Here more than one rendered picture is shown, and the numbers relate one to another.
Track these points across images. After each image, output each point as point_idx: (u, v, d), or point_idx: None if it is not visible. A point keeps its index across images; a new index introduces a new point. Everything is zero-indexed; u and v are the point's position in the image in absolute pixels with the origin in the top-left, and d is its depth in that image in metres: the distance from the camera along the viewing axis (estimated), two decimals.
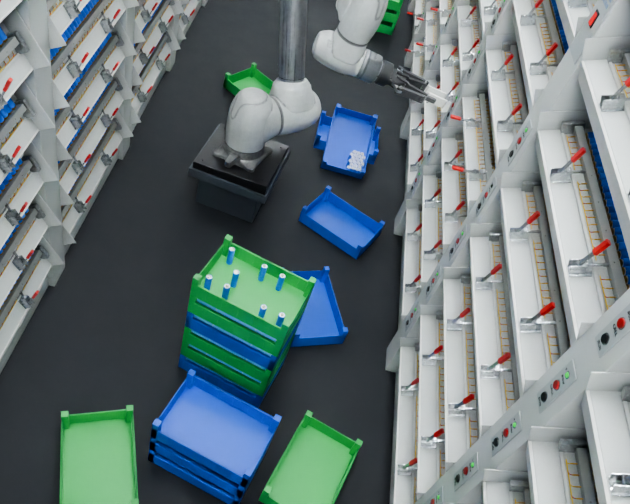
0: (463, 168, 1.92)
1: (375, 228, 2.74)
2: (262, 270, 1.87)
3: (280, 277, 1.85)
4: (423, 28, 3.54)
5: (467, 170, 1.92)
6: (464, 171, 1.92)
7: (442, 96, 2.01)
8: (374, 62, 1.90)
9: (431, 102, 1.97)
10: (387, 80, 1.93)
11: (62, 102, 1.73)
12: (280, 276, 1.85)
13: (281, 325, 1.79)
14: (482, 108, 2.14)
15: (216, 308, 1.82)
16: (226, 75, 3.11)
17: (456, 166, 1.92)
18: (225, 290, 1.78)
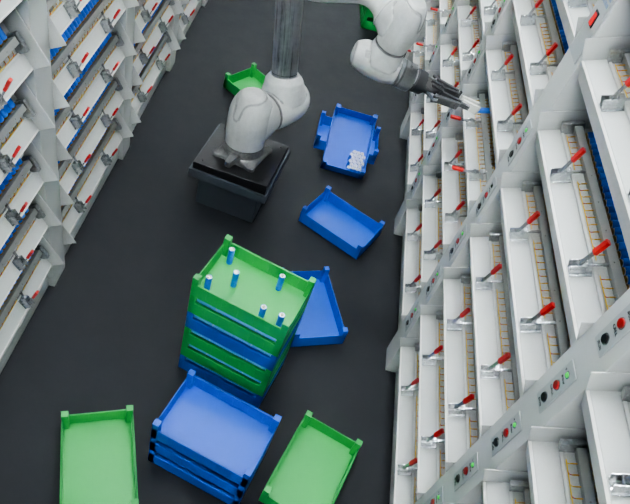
0: (463, 168, 1.92)
1: (375, 228, 2.74)
2: None
3: (280, 277, 1.85)
4: (423, 28, 3.54)
5: (467, 170, 1.92)
6: (464, 171, 1.92)
7: (475, 105, 2.05)
8: (411, 71, 1.95)
9: (465, 108, 2.03)
10: (423, 88, 1.98)
11: (62, 102, 1.73)
12: (280, 276, 1.85)
13: (281, 325, 1.79)
14: (482, 108, 2.14)
15: (216, 308, 1.82)
16: (226, 75, 3.11)
17: (456, 166, 1.92)
18: (477, 111, 2.06)
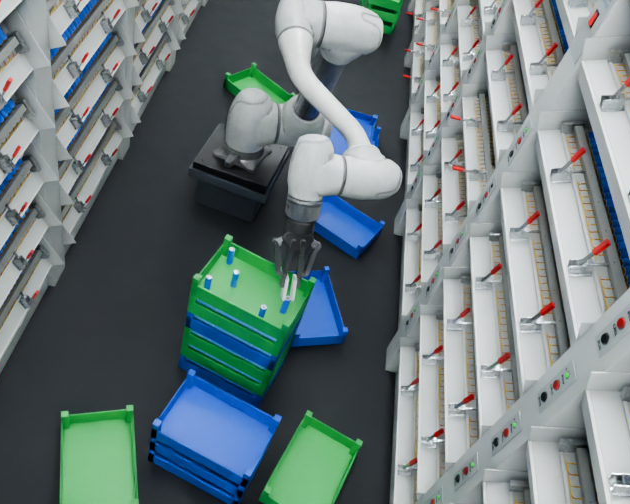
0: (463, 168, 1.92)
1: (375, 228, 2.74)
2: None
3: (491, 120, 2.09)
4: (423, 28, 3.54)
5: (467, 170, 1.92)
6: (464, 171, 1.92)
7: (284, 294, 1.71)
8: None
9: (299, 284, 1.70)
10: None
11: (62, 102, 1.73)
12: (490, 121, 2.10)
13: (287, 309, 1.73)
14: (482, 108, 2.14)
15: (216, 308, 1.82)
16: (226, 75, 3.11)
17: (456, 166, 1.92)
18: None
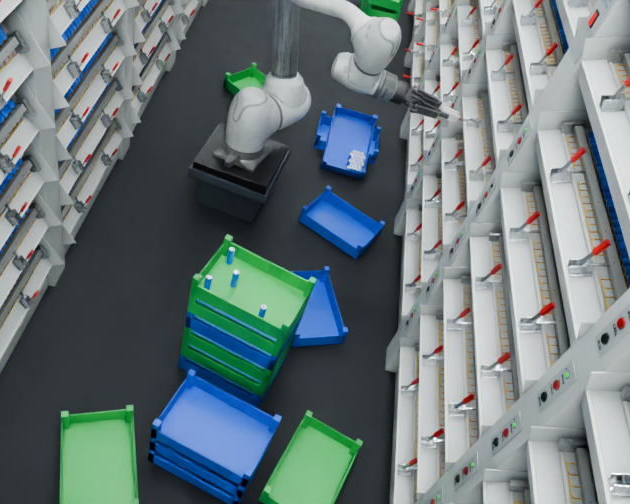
0: (483, 164, 1.90)
1: (375, 228, 2.74)
2: None
3: None
4: (423, 28, 3.54)
5: (480, 167, 1.91)
6: (481, 166, 1.90)
7: (454, 118, 2.10)
8: None
9: (446, 107, 2.10)
10: None
11: (62, 102, 1.73)
12: None
13: None
14: (486, 108, 2.13)
15: (216, 308, 1.82)
16: (226, 75, 3.11)
17: (488, 159, 1.88)
18: None
